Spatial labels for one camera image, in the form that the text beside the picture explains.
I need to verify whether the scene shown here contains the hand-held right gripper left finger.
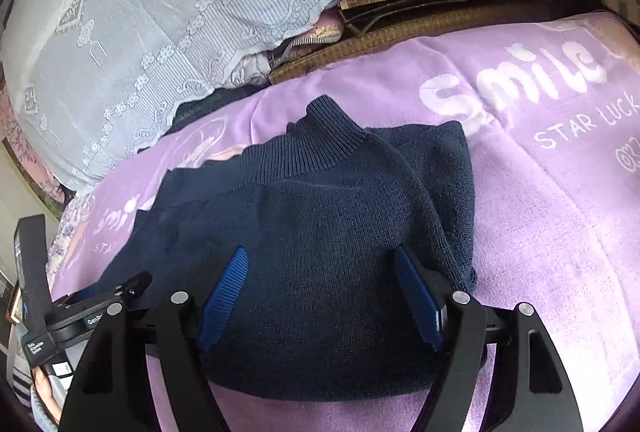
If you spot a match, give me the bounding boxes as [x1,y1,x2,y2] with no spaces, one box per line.
[59,246,249,432]

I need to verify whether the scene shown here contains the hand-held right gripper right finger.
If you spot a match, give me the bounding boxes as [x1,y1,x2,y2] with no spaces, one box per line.
[394,246,583,432]

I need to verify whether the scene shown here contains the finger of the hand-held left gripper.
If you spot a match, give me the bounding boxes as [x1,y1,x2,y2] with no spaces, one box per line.
[65,271,153,313]

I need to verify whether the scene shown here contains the navy knit sweater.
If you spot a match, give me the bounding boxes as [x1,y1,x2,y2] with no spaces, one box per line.
[97,95,478,405]

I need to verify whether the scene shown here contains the person's left forearm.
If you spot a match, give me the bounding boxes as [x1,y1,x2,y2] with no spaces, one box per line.
[10,362,68,430]

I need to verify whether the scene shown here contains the purple floral cloth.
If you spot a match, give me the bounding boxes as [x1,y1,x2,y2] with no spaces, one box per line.
[47,195,96,273]

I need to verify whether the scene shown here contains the purple printed blanket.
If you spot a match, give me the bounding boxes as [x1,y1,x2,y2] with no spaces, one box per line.
[47,10,640,432]

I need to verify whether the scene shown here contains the pink patterned cloth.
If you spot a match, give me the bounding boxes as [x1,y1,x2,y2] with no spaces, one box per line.
[0,92,76,208]

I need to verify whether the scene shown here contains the dark cloth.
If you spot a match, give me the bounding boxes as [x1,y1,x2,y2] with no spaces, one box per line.
[170,85,266,133]

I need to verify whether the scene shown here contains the brown woven mat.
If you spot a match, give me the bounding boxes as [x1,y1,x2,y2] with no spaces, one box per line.
[270,15,566,86]

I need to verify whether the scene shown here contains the white lace cloth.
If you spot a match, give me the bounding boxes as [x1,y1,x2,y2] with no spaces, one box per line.
[2,0,548,193]

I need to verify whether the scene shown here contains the striped pink cushion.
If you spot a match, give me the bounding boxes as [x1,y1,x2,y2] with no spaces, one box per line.
[270,10,346,63]

